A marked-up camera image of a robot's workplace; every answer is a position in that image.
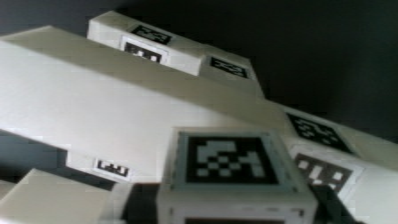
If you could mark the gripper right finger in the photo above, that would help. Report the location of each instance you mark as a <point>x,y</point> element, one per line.
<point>332,213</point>

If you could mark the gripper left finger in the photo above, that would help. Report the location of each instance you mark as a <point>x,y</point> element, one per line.
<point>138,213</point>

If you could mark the white chair back frame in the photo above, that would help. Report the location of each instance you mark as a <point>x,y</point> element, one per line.
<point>103,103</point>

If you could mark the white chair leg block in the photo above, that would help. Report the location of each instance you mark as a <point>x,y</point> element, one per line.
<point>328,168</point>
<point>231,181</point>
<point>145,41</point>

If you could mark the white chair seat part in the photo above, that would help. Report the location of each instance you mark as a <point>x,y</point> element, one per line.
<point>227,69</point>

